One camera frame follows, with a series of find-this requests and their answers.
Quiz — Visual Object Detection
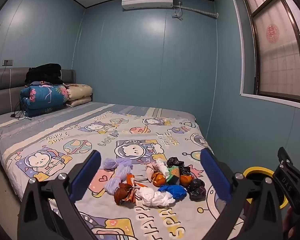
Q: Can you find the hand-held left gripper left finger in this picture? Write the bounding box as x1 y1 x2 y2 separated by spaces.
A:
17 150 102 240

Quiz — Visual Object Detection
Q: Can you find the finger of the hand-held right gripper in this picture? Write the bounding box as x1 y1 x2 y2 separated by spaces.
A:
274 146 300 215

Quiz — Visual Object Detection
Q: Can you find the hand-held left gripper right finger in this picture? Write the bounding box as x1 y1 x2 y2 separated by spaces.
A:
201 148 283 240

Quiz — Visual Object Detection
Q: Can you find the purple foam net with band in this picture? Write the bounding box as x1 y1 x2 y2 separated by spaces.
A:
104 157 133 172

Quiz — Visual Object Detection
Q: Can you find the yellow rimmed waste bin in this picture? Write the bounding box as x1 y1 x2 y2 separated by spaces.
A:
242 166 289 209

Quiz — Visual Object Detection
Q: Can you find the black plastic bag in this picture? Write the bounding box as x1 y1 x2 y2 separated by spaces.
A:
179 165 192 177
167 157 185 168
187 179 207 202

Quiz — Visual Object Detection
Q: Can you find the long purple foam net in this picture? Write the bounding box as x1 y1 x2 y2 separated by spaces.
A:
106 167 133 196

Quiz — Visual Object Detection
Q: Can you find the rust brown plastic bag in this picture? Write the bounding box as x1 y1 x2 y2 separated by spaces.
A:
114 182 137 205

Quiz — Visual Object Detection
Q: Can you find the blue plastic bag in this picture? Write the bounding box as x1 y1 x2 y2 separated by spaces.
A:
158 184 188 200

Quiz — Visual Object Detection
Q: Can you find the orange white patterned wrapper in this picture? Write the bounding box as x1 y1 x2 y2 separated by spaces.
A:
126 174 148 202

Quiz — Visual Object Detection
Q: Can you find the pink plastic bag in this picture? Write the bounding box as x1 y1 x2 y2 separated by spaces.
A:
145 162 163 181

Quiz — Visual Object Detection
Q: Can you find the white plastic bag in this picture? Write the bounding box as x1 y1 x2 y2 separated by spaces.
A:
136 187 175 208

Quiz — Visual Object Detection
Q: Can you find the cartoon printed bed sheet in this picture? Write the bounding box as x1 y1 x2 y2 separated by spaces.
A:
0 106 243 240

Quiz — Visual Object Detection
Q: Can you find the grey striped bed sheet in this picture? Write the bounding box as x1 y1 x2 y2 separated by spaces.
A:
0 102 198 160

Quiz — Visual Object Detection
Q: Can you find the beige folded quilt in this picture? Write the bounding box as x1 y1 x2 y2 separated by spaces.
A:
65 83 93 108

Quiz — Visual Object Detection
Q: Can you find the blue floral folded quilt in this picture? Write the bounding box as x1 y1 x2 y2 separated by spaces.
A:
20 84 69 117

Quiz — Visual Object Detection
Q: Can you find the brown framed window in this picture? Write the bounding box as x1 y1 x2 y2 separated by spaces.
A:
229 0 300 112

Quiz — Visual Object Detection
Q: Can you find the black clothing pile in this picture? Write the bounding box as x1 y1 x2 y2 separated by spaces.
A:
25 63 65 85

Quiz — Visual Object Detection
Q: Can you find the grey padded headboard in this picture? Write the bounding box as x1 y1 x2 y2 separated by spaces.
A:
0 67 76 120

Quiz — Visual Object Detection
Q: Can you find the red window decal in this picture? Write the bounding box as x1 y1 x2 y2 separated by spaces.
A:
266 24 279 44

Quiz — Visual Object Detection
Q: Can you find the wrapped air conditioner pipe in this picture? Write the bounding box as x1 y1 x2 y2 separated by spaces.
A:
174 5 219 19

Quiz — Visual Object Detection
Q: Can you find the white air conditioner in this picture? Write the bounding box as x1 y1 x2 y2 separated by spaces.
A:
122 0 174 10

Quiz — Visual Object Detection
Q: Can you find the black charger cable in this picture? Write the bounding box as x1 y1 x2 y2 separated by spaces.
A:
10 99 33 121

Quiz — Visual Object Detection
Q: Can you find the air conditioner power cable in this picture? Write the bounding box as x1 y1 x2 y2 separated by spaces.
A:
172 2 183 20

